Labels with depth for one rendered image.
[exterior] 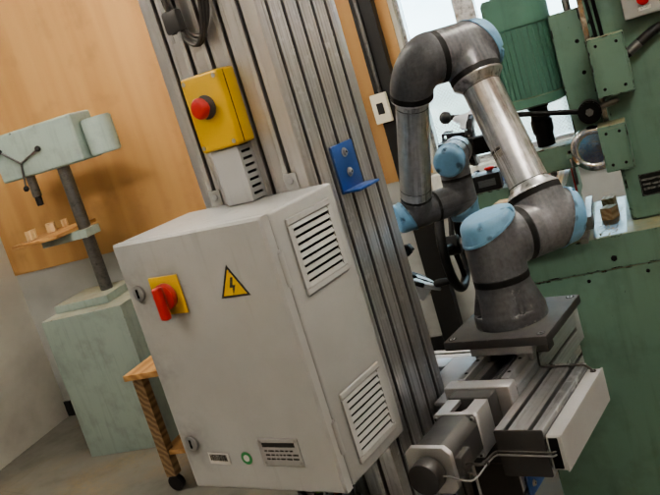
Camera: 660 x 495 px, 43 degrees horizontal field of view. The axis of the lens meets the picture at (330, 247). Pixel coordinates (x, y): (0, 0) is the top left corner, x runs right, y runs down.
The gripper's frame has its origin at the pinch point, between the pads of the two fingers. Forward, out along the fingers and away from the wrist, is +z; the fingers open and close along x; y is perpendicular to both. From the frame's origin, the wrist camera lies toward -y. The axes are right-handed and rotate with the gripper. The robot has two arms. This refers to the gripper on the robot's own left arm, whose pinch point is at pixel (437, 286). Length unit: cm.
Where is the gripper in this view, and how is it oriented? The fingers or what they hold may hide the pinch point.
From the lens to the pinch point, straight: 256.9
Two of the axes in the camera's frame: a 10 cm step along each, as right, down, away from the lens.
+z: 9.2, 2.9, -2.7
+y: -2.1, 9.3, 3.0
